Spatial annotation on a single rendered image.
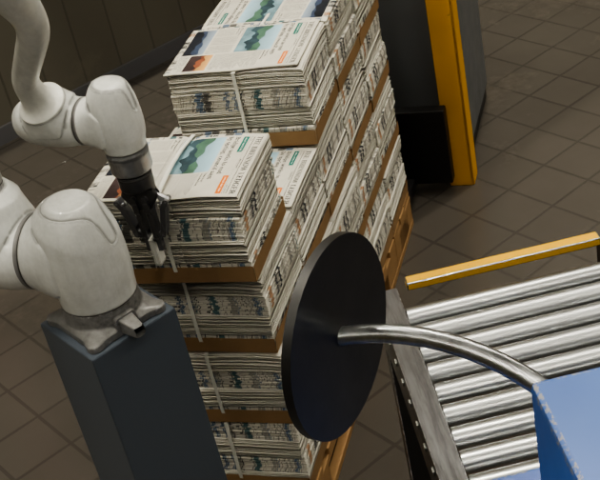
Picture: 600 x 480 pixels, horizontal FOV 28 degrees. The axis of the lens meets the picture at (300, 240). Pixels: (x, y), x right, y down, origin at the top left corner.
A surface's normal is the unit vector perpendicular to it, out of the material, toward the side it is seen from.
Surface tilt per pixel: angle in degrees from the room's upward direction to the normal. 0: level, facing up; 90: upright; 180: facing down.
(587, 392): 0
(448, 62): 90
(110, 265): 88
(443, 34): 90
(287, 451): 89
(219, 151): 3
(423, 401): 0
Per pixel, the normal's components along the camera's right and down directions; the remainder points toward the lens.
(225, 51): -0.18, -0.82
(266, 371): -0.24, 0.58
